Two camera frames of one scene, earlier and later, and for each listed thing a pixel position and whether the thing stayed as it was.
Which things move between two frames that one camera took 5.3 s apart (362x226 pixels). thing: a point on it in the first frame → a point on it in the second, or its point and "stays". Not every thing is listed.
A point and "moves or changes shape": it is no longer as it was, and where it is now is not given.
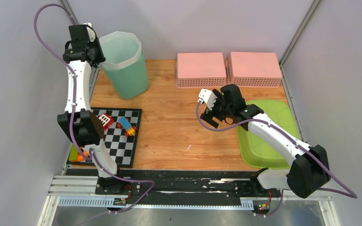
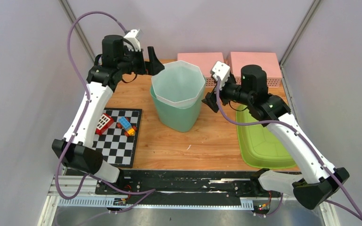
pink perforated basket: (254, 69) stays
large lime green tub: (259, 151) stays
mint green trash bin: (125, 63) moves or changes shape
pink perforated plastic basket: (201, 70) stays
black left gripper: (100, 58) → (151, 67)
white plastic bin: (120, 50) moves or changes shape
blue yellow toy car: (125, 124) stays
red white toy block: (106, 120) stays
